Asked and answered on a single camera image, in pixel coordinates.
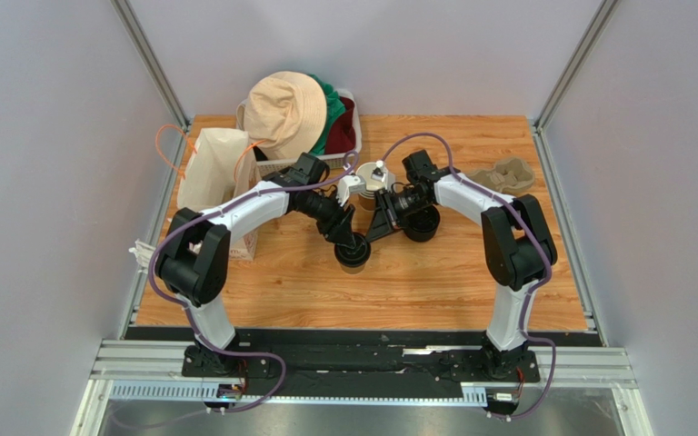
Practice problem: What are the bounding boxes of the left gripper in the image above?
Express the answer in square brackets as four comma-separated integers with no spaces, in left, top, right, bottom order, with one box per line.
[297,191,356,252]

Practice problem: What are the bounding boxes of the single brown paper cup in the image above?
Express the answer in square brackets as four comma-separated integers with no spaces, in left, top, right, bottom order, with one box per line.
[340,263,364,274]

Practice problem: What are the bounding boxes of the white paper bag orange handles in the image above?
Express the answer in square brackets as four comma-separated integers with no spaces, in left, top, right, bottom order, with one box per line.
[161,127,261,236]

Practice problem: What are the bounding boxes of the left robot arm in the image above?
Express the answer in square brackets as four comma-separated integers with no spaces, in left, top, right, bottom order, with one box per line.
[147,153,371,374]

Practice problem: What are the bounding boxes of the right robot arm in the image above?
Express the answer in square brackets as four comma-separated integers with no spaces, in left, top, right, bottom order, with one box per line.
[358,151,557,380]

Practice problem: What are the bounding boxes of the stack of paper cups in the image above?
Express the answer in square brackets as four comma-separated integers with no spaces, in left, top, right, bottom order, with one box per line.
[356,161,396,212]

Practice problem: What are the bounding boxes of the stack of black lids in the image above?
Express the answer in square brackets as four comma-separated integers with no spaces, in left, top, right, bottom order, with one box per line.
[403,206,441,243]

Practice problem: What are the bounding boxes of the dark red cloth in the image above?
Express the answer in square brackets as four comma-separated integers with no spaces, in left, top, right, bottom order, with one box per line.
[324,96,356,154]

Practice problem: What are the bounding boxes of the white plastic basket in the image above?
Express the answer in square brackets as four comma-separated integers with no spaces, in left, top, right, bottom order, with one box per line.
[234,88,364,177]

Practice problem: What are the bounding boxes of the green cloth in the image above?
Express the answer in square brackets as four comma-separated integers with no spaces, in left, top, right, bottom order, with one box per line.
[309,74,346,155]

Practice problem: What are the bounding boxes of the beige bucket hat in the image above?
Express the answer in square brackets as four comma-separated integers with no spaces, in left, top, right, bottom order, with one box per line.
[236,71,327,161]

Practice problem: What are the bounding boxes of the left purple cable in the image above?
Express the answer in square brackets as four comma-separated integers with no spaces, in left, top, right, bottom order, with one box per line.
[145,149,363,414]

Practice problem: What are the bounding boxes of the purple cable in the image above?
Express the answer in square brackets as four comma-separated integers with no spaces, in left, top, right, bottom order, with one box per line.
[145,149,363,414]
[379,131,558,421]

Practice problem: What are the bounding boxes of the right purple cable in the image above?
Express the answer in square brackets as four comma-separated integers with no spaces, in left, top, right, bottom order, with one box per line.
[379,131,558,421]

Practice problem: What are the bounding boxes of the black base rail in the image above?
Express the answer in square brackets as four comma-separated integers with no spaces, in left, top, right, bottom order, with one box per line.
[125,326,604,401]

